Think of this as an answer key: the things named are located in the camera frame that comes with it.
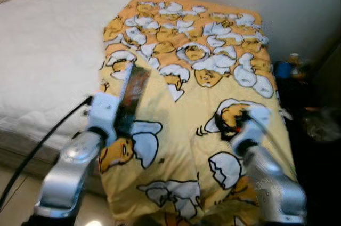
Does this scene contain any dark packet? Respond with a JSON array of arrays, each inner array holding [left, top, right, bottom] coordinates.
[[115, 63, 152, 134]]

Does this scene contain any yellow egg cartoon blanket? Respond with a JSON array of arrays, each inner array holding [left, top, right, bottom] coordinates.
[[99, 0, 297, 226]]

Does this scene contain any white paper scrap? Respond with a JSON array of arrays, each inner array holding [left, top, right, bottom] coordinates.
[[280, 108, 293, 120]]

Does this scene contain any blue box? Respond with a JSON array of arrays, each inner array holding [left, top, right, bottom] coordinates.
[[274, 61, 293, 80]]

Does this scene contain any small brown figurine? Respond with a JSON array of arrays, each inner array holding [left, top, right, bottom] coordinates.
[[288, 53, 305, 78]]

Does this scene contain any clear plastic bag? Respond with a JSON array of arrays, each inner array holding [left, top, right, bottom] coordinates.
[[301, 106, 341, 142]]

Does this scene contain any black nightstand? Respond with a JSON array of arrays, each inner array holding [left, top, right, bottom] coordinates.
[[276, 71, 341, 226]]

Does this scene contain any white quilted mattress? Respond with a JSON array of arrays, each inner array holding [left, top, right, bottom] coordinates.
[[0, 0, 139, 155]]

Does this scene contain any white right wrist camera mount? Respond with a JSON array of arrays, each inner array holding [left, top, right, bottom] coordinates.
[[230, 103, 273, 155]]

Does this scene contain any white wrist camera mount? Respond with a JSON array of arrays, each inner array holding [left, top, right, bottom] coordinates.
[[230, 103, 273, 155], [87, 92, 123, 147]]

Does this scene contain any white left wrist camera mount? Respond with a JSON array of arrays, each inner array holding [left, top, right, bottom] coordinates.
[[87, 92, 123, 147]]

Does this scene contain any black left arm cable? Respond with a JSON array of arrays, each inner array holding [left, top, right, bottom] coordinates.
[[0, 95, 94, 211]]

